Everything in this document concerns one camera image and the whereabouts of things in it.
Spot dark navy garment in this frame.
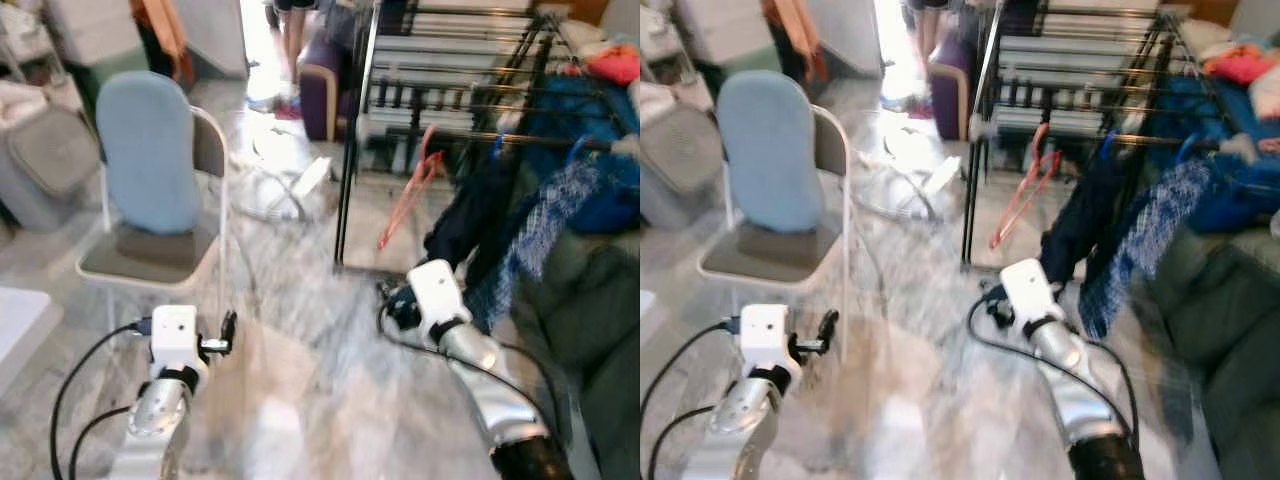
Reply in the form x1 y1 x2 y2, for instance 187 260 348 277
425 150 521 291
1040 150 1131 286

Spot white folding table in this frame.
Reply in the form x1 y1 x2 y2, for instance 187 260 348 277
0 287 64 399

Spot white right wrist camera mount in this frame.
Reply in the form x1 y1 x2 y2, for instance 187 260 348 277
999 257 1064 337
407 259 472 342

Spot blue hard suitcase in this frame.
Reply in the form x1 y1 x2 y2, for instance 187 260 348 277
520 75 641 236
1140 75 1280 236

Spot black metal drying rack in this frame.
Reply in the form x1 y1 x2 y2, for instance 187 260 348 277
960 0 1261 271
335 0 641 271

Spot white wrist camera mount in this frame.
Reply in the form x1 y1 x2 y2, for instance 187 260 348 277
407 259 472 342
149 304 202 374
999 257 1064 337
739 302 792 374

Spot grey green sofa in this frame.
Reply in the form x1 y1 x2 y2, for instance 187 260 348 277
510 230 641 480
1130 225 1280 480

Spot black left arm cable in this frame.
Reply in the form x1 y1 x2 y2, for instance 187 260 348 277
645 316 744 480
48 318 154 480

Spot blue plaid shirt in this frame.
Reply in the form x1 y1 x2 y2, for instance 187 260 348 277
1078 160 1216 341
465 160 606 336

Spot grey fabric laundry hamper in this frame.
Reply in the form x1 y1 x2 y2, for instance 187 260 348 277
0 100 102 234
640 100 718 233

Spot light blue cushion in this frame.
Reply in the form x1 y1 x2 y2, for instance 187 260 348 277
95 70 202 237
715 70 827 237

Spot red cushion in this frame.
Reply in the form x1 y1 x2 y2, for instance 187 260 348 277
1205 45 1278 87
585 45 641 87

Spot purple armchair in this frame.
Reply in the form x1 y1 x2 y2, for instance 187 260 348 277
927 30 978 142
297 30 348 142

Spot white plastic stool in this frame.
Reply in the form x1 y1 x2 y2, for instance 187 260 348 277
365 75 521 137
990 75 1141 137

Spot grey white folding chair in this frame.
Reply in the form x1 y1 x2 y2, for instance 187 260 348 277
78 70 234 303
698 70 853 303

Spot salmon red plastic hanger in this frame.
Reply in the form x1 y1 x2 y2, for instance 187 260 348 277
988 122 1064 252
377 124 447 252

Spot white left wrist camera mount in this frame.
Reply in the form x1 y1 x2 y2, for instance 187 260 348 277
149 304 202 374
739 302 792 374

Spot white pink pillow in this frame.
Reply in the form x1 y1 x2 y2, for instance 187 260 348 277
1250 65 1280 123

